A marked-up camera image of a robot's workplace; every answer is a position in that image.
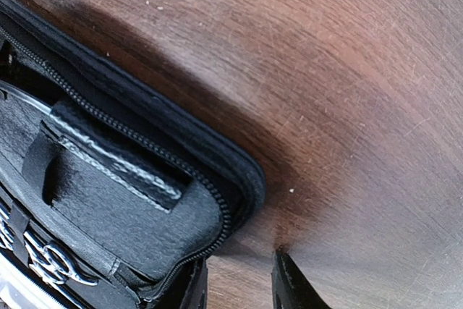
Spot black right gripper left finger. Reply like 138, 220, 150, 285
179, 258, 208, 309

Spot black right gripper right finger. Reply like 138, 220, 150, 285
271, 248, 329, 309

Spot silver hair cutting scissors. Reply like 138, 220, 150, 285
1, 203, 98, 287

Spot black zippered tool case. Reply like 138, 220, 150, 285
1, 0, 266, 308

